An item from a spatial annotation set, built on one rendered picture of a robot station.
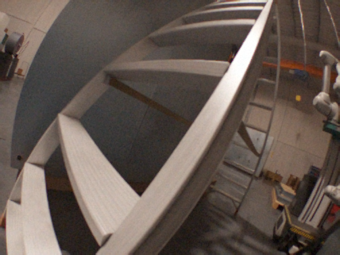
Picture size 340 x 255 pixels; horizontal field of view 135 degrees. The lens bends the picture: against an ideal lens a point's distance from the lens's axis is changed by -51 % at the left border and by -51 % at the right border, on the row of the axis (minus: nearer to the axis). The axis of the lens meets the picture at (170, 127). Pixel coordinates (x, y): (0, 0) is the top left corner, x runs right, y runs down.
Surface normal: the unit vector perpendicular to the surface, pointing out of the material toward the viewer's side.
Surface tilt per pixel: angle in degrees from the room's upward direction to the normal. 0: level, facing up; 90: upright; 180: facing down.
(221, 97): 66
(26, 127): 90
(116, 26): 90
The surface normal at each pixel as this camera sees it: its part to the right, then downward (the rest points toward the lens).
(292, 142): -0.63, -0.25
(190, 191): -0.39, -0.59
